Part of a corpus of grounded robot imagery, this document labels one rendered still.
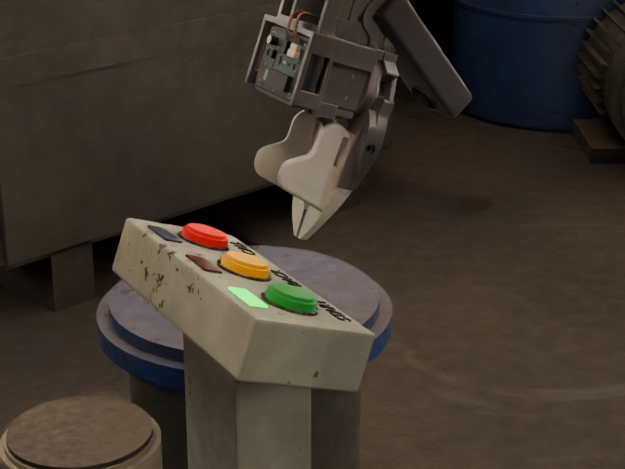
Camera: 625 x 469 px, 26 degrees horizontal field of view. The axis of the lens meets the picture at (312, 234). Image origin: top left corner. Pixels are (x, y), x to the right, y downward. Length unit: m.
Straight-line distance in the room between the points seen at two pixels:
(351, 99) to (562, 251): 1.84
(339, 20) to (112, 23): 1.48
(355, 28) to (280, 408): 0.32
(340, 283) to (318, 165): 0.53
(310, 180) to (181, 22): 1.56
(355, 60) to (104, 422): 0.33
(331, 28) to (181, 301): 0.25
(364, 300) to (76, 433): 0.51
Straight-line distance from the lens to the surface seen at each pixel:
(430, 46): 1.00
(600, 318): 2.49
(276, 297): 1.01
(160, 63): 2.51
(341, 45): 0.94
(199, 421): 1.15
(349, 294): 1.47
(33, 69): 2.34
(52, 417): 1.06
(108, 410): 1.06
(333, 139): 0.97
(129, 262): 1.14
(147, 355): 1.38
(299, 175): 0.97
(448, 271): 2.65
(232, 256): 1.08
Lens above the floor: 1.02
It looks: 21 degrees down
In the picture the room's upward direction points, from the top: straight up
